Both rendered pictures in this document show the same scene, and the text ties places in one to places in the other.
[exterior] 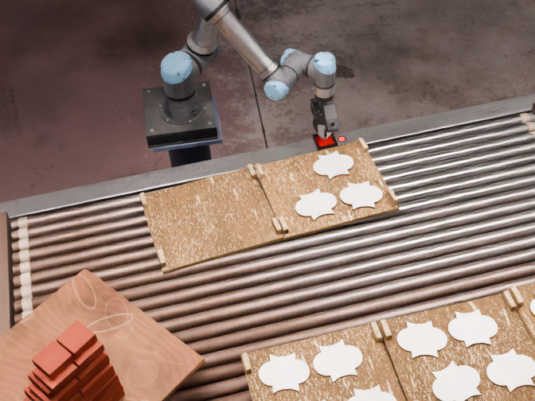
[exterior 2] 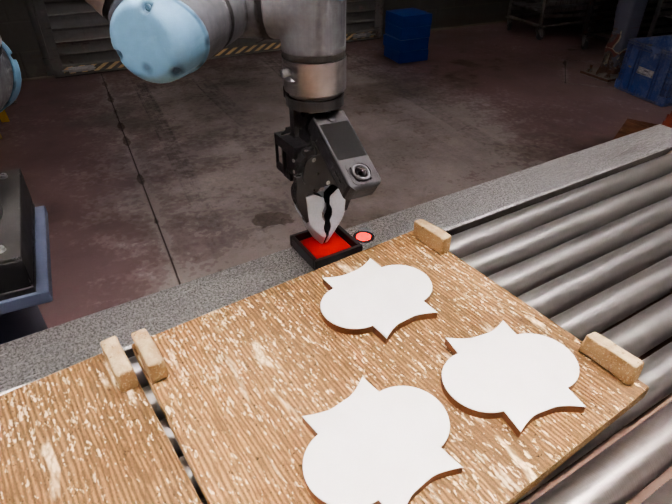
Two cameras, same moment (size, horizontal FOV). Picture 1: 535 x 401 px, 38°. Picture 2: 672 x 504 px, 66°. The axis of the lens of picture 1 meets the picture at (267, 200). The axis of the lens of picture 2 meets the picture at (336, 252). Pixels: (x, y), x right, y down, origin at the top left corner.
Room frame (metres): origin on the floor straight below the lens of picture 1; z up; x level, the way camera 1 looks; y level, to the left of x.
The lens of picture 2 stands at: (1.49, -0.04, 1.35)
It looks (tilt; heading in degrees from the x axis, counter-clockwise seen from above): 35 degrees down; 341
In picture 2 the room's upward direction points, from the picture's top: straight up
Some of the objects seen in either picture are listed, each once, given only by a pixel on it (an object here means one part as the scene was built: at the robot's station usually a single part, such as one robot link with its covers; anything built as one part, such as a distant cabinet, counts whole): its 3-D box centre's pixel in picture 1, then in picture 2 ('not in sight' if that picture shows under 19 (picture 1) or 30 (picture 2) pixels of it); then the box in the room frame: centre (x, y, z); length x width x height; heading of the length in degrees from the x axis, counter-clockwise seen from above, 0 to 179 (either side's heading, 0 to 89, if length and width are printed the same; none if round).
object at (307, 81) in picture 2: (323, 87); (312, 75); (2.09, -0.22, 1.16); 0.08 x 0.08 x 0.05
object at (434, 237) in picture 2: (363, 145); (431, 235); (2.01, -0.36, 0.95); 0.06 x 0.02 x 0.03; 15
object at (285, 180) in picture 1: (325, 187); (378, 369); (1.83, -0.20, 0.93); 0.41 x 0.35 x 0.02; 105
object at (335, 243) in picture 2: (325, 142); (325, 248); (2.07, -0.23, 0.92); 0.06 x 0.06 x 0.01; 12
